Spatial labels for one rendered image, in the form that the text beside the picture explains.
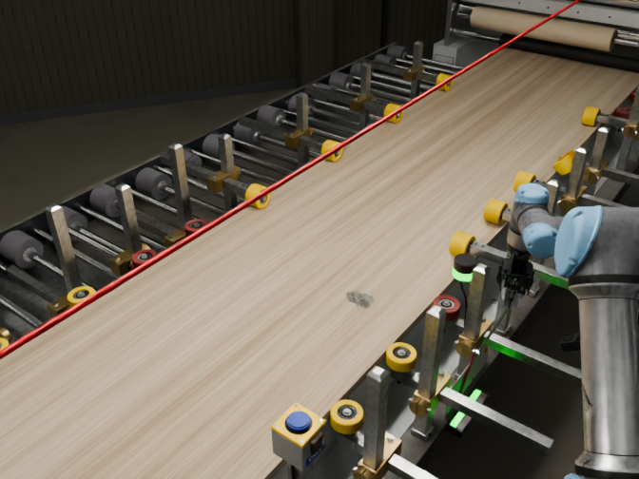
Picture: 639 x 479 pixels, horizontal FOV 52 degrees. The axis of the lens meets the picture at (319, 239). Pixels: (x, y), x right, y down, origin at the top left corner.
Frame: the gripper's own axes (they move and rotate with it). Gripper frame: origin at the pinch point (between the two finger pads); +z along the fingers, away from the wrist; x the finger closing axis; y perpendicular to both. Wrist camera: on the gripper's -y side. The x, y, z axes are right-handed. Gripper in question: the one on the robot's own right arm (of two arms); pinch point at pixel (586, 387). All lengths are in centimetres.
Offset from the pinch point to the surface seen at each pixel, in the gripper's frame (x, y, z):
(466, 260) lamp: -4.3, -35.9, -28.1
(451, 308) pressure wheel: -1.2, -39.6, -8.1
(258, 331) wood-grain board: -41, -78, -7
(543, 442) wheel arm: -25.7, -2.0, -2.1
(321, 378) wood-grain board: -44, -53, -7
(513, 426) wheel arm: -25.3, -9.5, -2.1
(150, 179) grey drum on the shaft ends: 7, -178, -2
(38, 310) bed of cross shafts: -61, -158, 11
